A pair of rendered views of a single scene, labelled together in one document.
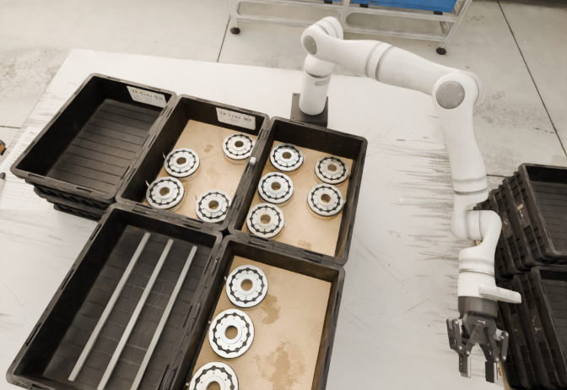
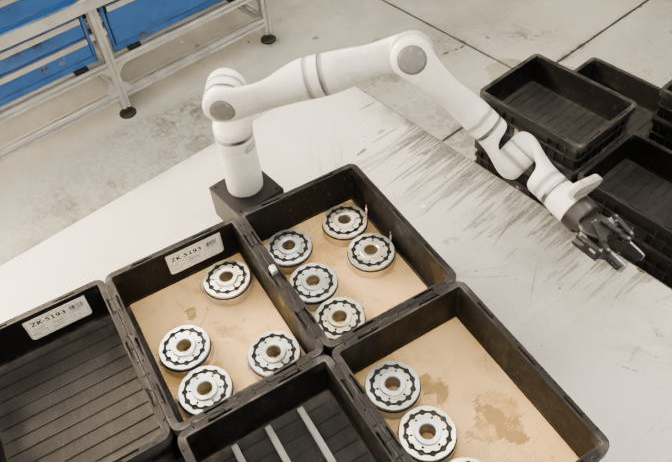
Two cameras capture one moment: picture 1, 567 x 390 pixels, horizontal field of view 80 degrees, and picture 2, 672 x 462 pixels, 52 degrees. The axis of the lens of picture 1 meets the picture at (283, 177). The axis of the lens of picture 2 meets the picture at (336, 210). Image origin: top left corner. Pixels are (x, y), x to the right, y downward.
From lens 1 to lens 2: 0.64 m
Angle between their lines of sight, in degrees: 24
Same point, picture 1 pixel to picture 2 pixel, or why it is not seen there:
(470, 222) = (512, 154)
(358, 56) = (291, 85)
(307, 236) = (391, 300)
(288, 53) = (75, 175)
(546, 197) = (526, 107)
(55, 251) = not seen: outside the picture
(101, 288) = not seen: outside the picture
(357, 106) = (282, 153)
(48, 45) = not seen: outside the picture
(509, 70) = (360, 11)
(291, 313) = (454, 372)
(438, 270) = (518, 237)
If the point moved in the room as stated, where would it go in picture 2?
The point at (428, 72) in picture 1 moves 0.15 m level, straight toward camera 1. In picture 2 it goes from (369, 55) to (392, 97)
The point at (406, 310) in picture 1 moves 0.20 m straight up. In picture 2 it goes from (530, 293) to (543, 237)
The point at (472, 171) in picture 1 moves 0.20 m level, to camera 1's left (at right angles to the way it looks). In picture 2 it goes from (479, 109) to (411, 156)
